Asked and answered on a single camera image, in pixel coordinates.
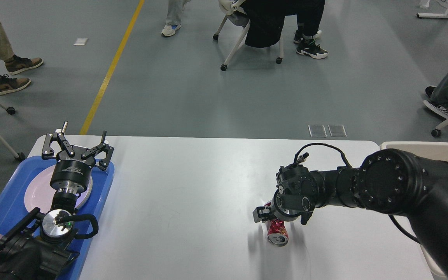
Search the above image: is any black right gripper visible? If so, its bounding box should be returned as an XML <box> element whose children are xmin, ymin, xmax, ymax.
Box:
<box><xmin>252</xmin><ymin>190</ymin><xmax>304</xmax><ymax>223</ymax></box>

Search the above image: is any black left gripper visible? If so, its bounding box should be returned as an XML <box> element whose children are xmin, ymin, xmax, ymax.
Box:
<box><xmin>41</xmin><ymin>121</ymin><xmax>114</xmax><ymax>194</ymax></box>

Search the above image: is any crushed red soda can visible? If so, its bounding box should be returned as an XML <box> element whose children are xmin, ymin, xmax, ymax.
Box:
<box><xmin>265</xmin><ymin>219</ymin><xmax>289</xmax><ymax>247</ymax></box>

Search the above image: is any pink plate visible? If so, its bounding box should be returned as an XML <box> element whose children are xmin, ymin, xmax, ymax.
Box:
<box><xmin>24</xmin><ymin>169</ymin><xmax>93</xmax><ymax>214</ymax></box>

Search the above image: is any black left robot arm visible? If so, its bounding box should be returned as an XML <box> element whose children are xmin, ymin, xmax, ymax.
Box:
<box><xmin>0</xmin><ymin>122</ymin><xmax>114</xmax><ymax>280</ymax></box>

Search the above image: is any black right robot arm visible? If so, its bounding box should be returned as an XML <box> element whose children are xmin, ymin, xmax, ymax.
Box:
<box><xmin>253</xmin><ymin>149</ymin><xmax>448</xmax><ymax>277</ymax></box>

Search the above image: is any left floor outlet cover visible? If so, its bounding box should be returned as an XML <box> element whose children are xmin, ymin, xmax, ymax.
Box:
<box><xmin>308</xmin><ymin>124</ymin><xmax>327</xmax><ymax>138</ymax></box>

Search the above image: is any floor outlet cover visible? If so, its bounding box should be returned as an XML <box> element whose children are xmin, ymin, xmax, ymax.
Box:
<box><xmin>328</xmin><ymin>125</ymin><xmax>347</xmax><ymax>138</ymax></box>
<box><xmin>308</xmin><ymin>124</ymin><xmax>327</xmax><ymax>138</ymax></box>

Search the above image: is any right floor outlet cover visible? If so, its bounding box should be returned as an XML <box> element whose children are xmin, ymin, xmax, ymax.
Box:
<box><xmin>328</xmin><ymin>125</ymin><xmax>347</xmax><ymax>138</ymax></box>

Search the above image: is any person in grey trousers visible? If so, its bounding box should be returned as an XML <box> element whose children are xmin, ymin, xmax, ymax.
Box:
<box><xmin>161</xmin><ymin>0</ymin><xmax>190</xmax><ymax>37</ymax></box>

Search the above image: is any person in black sneakers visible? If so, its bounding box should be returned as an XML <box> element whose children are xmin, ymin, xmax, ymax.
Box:
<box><xmin>241</xmin><ymin>0</ymin><xmax>328</xmax><ymax>59</ymax></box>

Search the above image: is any beige plastic bin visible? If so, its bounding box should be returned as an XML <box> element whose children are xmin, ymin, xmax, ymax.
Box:
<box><xmin>380</xmin><ymin>142</ymin><xmax>448</xmax><ymax>279</ymax></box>

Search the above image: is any white office chair right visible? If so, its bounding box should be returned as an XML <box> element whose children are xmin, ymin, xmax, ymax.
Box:
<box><xmin>213</xmin><ymin>0</ymin><xmax>285</xmax><ymax>72</ymax></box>

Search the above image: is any white desk base far right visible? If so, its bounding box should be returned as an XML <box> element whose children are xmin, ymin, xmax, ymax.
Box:
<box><xmin>416</xmin><ymin>0</ymin><xmax>448</xmax><ymax>20</ymax></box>

